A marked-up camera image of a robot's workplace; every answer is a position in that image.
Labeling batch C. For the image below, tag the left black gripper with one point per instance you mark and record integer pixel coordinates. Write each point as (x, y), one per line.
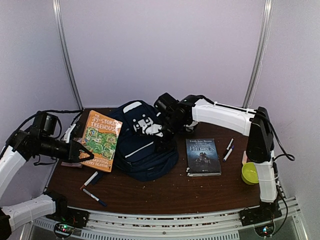
(72, 156)

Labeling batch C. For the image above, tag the orange 39-Storey Treehouse book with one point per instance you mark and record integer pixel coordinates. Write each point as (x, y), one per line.
(100, 137)

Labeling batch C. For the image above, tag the white and navy bowl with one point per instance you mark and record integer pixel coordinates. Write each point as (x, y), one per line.
(189, 128)

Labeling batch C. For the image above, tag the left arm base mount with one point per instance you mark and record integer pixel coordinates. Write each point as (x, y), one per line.
(67, 219)

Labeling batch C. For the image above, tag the dark Wuthering Heights book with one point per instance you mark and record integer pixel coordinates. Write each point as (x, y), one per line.
(202, 157)

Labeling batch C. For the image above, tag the purple capped white marker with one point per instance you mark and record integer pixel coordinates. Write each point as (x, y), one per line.
(228, 154)

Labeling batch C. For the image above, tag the aluminium front rail frame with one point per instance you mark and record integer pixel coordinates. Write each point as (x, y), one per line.
(220, 225)

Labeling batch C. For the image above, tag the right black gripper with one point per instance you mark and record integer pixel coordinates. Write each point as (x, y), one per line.
(164, 143)

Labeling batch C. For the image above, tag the aluminium corner post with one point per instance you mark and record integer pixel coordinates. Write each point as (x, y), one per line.
(260, 51)
(56, 4)

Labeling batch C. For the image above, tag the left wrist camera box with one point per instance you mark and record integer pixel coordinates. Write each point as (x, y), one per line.
(47, 127)

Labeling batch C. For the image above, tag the black capped white marker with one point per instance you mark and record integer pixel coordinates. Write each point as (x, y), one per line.
(228, 147)

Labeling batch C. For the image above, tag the navy blue student backpack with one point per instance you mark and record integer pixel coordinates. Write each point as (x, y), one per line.
(136, 155)

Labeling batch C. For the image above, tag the lime green bowl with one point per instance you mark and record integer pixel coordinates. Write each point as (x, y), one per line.
(249, 174)

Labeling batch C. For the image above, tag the left aluminium corner post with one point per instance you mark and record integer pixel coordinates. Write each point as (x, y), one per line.
(56, 4)

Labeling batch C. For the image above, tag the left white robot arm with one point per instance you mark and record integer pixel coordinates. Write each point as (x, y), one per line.
(18, 151)

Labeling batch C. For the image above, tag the pink illustrated paperback book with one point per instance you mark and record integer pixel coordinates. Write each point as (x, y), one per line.
(72, 165)

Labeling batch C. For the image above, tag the blue capped white marker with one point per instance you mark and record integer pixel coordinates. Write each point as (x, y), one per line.
(94, 197)

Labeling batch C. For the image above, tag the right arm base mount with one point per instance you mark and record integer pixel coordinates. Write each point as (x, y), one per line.
(262, 217)

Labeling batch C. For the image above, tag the right aluminium corner post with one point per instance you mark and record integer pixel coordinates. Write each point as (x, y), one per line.
(260, 51)

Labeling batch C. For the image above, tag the red tipped white marker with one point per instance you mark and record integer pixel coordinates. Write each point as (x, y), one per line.
(89, 181)

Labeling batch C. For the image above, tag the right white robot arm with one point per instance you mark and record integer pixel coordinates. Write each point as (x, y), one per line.
(254, 124)

